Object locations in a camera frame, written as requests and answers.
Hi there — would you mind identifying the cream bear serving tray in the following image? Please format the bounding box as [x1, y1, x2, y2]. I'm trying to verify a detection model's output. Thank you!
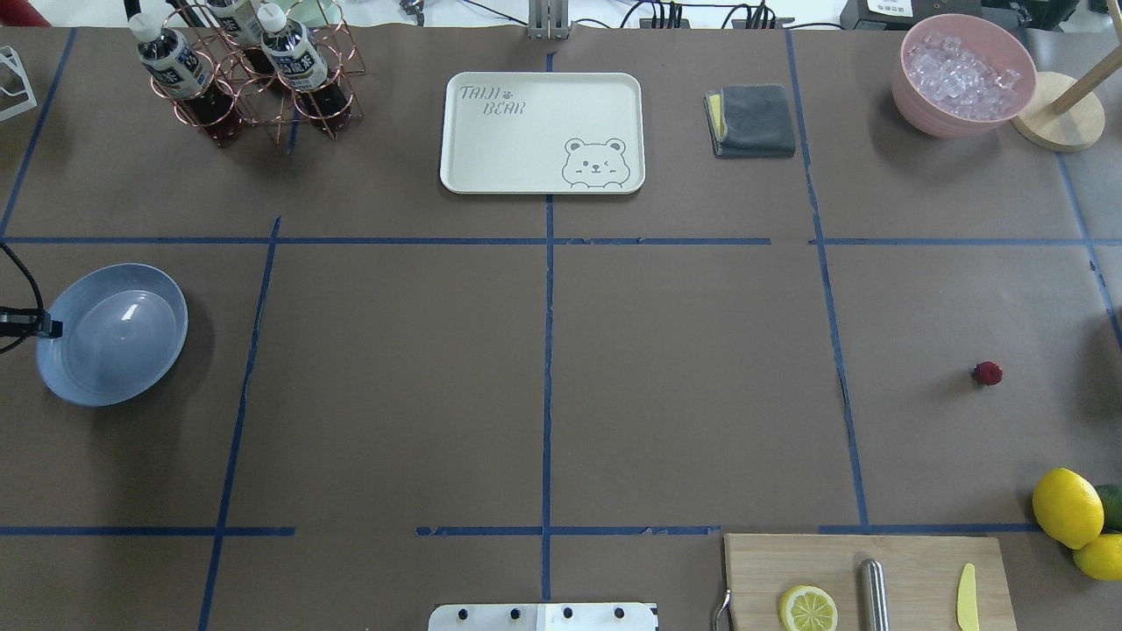
[438, 72, 646, 195]

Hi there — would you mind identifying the wooden cutting board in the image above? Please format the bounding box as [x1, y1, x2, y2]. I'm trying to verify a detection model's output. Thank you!
[721, 534, 1019, 631]

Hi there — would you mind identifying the aluminium frame post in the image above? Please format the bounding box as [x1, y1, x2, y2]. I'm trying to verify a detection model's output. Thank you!
[528, 0, 572, 40]

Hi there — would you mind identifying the green lime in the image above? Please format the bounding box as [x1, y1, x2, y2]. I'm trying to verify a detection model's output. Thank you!
[1094, 484, 1122, 534]

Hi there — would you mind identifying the large yellow lemon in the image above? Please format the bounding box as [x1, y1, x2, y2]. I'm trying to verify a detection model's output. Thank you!
[1031, 467, 1104, 550]

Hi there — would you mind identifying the blue plastic plate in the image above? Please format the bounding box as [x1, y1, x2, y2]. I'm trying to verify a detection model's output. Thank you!
[36, 263, 188, 408]

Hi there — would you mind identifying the copper wire bottle rack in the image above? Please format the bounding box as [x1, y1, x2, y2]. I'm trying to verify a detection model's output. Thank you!
[151, 1, 366, 146]

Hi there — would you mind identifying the red strawberry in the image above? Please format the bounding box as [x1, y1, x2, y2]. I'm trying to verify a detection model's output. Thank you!
[971, 362, 1005, 386]

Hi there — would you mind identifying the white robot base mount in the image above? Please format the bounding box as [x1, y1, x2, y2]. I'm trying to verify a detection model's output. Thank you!
[427, 600, 660, 630]

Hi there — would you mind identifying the white wire rack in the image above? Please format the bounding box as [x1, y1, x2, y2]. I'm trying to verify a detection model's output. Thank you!
[1, 46, 39, 121]

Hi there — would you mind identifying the lemon half slice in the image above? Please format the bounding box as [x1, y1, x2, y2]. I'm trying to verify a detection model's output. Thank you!
[778, 585, 839, 630]

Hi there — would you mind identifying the grey folded cloth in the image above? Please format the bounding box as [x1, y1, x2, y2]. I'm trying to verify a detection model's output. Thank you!
[703, 84, 795, 161]

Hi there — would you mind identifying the tea bottle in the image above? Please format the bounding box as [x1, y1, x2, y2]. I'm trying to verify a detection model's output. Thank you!
[128, 12, 243, 146]
[204, 1, 276, 77]
[257, 3, 352, 136]

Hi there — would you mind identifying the left tea bottle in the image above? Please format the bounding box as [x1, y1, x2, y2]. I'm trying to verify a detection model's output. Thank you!
[128, 12, 243, 146]

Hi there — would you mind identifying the yellow plastic knife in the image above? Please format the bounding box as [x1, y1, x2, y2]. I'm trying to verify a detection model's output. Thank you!
[956, 563, 980, 631]

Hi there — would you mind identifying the pink bowl of ice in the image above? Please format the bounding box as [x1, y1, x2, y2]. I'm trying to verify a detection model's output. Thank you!
[892, 13, 1037, 138]

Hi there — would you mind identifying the round wooden stand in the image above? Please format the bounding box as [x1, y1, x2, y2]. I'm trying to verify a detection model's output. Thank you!
[1012, 46, 1121, 152]

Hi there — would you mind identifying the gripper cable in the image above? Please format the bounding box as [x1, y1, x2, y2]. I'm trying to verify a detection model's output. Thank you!
[0, 243, 46, 355]

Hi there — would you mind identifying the right tea bottle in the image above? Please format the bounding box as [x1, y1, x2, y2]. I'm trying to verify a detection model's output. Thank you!
[257, 3, 352, 136]

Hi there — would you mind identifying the steel cylinder tool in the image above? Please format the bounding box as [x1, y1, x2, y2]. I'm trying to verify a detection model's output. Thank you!
[859, 558, 891, 630]

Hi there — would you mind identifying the rear tea bottle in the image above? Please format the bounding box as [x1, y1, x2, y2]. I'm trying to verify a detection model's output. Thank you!
[204, 1, 276, 77]

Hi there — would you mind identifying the small yellow lemon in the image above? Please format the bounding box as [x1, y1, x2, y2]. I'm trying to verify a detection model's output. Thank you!
[1072, 534, 1121, 582]

